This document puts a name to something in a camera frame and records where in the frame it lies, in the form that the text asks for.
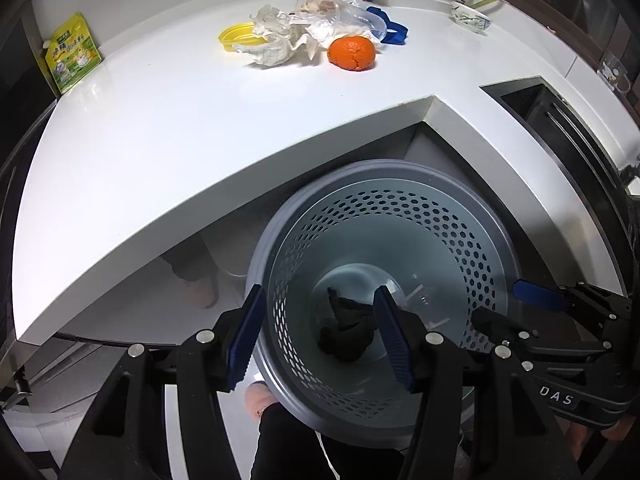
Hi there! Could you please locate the clear plastic cup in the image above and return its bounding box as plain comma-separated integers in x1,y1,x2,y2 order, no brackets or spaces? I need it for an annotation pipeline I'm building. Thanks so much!
339,2,389,45

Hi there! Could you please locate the blue plastic strap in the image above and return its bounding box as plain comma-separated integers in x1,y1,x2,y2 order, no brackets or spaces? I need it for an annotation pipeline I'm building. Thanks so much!
366,6,409,45

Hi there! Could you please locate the green yellow detergent pouch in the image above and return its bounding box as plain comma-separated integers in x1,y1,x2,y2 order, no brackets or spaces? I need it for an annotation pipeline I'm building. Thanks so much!
44,12,104,95

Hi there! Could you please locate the orange tangerine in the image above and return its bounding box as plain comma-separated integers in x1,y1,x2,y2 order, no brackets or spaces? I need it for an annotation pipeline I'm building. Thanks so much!
327,36,376,73

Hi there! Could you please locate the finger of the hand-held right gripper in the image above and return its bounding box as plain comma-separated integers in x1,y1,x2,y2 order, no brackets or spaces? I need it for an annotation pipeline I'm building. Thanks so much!
471,306,608,361
512,279,635,331

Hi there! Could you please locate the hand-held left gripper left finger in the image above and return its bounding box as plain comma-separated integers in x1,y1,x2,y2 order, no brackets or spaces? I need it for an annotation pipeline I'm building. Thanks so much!
60,284,268,480

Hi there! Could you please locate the person's right hand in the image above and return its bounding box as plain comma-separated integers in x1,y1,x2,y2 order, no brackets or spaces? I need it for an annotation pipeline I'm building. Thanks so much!
567,420,638,463

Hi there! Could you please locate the dark window frame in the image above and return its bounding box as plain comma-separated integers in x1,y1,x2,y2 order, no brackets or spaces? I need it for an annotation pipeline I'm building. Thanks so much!
505,0,640,68

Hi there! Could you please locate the glass mug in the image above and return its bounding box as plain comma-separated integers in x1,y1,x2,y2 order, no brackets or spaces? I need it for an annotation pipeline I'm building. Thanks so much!
597,55,632,94

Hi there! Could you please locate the black stove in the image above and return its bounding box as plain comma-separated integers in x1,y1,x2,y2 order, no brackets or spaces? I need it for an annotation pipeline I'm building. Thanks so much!
0,15,58,241

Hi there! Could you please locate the grey perforated trash bin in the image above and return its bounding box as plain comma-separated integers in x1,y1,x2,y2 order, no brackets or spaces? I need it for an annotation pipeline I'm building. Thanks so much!
244,159,523,448

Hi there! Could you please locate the black crumpled cloth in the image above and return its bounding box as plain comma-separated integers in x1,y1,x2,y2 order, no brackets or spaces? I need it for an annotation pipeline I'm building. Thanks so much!
317,286,379,364

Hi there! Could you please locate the clear plastic bag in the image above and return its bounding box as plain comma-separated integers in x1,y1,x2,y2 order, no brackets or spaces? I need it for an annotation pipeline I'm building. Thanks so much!
294,0,368,53

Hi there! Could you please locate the white patterned bowl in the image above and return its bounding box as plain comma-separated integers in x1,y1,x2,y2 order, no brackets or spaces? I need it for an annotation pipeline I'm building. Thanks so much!
451,1,494,36

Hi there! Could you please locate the yellow plastic lid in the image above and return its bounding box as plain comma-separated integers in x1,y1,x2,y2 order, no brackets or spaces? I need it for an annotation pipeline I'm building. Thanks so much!
218,22,266,54

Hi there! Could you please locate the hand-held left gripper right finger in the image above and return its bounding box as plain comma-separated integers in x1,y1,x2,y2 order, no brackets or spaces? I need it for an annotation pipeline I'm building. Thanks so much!
374,285,581,480

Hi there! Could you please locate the white paper towel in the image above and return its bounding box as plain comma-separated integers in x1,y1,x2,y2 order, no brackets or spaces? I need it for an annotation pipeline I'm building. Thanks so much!
235,4,322,69

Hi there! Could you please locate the black sink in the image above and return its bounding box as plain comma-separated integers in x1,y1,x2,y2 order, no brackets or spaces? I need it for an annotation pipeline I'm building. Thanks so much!
480,76,632,211

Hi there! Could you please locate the person's black trouser leg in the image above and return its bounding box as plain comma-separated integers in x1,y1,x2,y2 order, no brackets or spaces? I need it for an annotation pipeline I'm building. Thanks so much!
250,402,407,480

